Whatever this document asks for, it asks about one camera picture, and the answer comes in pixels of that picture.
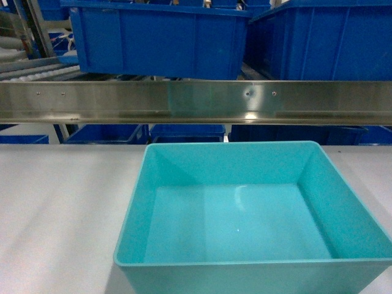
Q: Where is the teal plastic bin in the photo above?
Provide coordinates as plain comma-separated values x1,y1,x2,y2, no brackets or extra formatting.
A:
113,141,391,293

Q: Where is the blue bin lower centre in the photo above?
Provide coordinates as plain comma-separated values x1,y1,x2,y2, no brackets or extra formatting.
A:
150,124,226,143

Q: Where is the large blue bin left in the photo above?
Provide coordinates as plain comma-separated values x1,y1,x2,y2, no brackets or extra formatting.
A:
61,1,251,80

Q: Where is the large blue bin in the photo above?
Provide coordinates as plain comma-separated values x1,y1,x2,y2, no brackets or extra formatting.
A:
244,1,391,81
61,1,251,80

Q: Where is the blue bin lower left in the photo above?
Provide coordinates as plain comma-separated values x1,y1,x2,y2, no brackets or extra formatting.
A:
64,124,149,145

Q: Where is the blue bin lower right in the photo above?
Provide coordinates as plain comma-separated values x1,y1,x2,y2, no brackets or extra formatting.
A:
228,125,368,145

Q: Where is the large blue bin right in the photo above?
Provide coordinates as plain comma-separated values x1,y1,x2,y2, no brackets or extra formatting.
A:
244,1,391,81

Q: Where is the metal roller conveyor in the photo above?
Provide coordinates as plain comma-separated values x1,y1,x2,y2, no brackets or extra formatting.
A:
1,1,82,83

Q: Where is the stainless steel shelf rail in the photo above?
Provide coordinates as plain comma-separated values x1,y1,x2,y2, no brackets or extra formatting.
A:
1,81,391,126

